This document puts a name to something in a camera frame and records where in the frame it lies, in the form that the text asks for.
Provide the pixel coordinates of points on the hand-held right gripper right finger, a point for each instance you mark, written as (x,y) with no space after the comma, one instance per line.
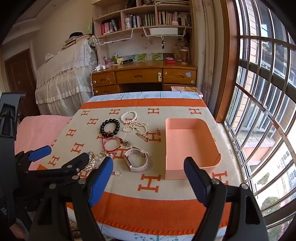
(196,183)

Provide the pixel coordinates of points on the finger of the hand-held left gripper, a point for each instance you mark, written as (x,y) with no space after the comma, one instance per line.
(41,151)
(76,164)

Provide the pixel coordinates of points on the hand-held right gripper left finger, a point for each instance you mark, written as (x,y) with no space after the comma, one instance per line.
(101,180)

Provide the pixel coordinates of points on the rhinestone leaf brooch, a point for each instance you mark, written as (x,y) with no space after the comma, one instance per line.
(92,161)

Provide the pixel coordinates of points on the white smartwatch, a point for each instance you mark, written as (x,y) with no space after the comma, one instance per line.
(138,167)

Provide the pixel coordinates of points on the pink storage box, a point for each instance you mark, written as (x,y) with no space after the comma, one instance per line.
(187,143)

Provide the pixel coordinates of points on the gold leaf brooch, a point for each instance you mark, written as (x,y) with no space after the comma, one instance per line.
(143,136)

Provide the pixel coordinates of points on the person's left hand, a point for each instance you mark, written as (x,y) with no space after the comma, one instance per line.
(17,230)

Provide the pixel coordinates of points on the pink bed cover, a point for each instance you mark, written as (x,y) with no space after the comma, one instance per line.
(39,129)

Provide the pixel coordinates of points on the blue flower brooch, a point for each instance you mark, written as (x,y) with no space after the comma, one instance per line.
(127,143)

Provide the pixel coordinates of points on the brown wooden door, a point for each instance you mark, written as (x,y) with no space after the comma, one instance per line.
(20,81)

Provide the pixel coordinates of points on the orange and beige printed blanket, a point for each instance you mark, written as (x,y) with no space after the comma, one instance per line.
(185,111)

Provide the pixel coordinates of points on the piano under lace cover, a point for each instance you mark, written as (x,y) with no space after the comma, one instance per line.
(64,78)

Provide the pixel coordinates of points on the colourful magazine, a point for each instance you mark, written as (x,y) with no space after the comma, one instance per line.
(185,89)

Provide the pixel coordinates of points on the light blue floral bedsheet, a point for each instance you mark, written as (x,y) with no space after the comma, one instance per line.
(143,94)

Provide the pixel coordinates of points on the white charger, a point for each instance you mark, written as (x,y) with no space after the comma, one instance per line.
(100,68)

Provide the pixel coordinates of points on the pen holder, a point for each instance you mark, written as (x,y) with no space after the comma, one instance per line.
(108,60)

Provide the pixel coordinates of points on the stack of books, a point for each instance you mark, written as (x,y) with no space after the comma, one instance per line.
(71,41)

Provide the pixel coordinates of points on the wooden desk with drawers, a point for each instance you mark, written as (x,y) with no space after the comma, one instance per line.
(138,75)

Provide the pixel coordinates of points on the metal window grille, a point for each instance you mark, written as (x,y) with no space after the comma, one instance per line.
(266,97)

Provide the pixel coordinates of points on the yellow desk toy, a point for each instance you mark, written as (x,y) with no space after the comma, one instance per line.
(119,61)

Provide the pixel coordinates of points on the green drawer hook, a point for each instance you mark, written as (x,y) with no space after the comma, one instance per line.
(159,77)

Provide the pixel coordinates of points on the black flashlight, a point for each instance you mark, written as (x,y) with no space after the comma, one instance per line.
(128,61)

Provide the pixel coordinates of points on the small red box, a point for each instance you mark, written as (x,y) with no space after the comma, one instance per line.
(170,61)

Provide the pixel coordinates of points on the pale floral curtain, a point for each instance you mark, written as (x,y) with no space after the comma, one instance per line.
(205,58)

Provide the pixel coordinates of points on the floral jar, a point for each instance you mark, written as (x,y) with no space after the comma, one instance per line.
(185,56)

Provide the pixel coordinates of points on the wooden bookshelf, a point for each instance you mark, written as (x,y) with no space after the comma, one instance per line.
(138,40)

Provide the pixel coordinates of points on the row of red books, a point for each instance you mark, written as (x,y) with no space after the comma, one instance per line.
(107,27)

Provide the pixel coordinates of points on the hanging keys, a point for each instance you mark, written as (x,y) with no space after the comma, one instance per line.
(163,44)

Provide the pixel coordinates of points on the white mug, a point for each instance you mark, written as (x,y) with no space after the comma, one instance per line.
(128,23)

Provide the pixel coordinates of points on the white plastic tray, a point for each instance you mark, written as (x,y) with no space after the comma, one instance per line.
(163,31)

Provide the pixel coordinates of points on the row of mixed books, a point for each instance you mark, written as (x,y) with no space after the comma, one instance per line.
(143,20)

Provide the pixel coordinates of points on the row of pale books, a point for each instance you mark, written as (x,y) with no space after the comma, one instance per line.
(173,18)

